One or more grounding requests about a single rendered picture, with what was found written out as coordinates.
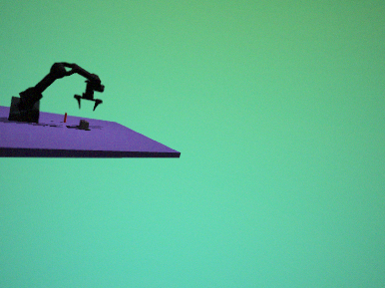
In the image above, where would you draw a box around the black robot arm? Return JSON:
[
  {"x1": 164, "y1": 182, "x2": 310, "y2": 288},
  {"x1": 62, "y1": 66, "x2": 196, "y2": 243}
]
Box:
[{"x1": 19, "y1": 62, "x2": 105, "y2": 112}]

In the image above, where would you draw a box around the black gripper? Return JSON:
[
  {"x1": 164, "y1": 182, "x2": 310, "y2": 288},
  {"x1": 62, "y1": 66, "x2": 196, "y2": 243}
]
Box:
[{"x1": 74, "y1": 90, "x2": 103, "y2": 111}]

